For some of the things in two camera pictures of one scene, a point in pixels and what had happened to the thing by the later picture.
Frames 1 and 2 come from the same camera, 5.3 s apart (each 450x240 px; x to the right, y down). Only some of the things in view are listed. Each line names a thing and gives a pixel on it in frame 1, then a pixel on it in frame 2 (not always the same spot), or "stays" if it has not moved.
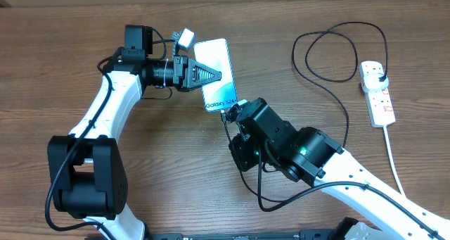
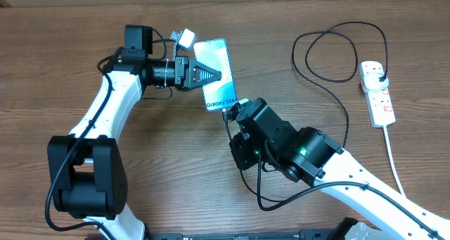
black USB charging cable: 315,84 -> 228,130
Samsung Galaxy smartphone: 214,53 stays
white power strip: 380,109 stays
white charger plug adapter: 372,81 stays
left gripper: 185,68 stays
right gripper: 238,146 -> 245,161
